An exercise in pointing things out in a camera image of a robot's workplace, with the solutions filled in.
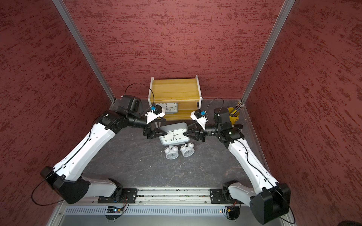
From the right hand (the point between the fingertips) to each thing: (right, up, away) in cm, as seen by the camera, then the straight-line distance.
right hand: (185, 133), depth 68 cm
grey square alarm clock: (-5, -1, -1) cm, 6 cm away
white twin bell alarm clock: (-9, -14, +14) cm, 22 cm away
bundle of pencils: (+37, +15, +26) cm, 48 cm away
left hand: (-11, +3, -2) cm, 12 cm away
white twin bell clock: (+1, -13, +15) cm, 20 cm away
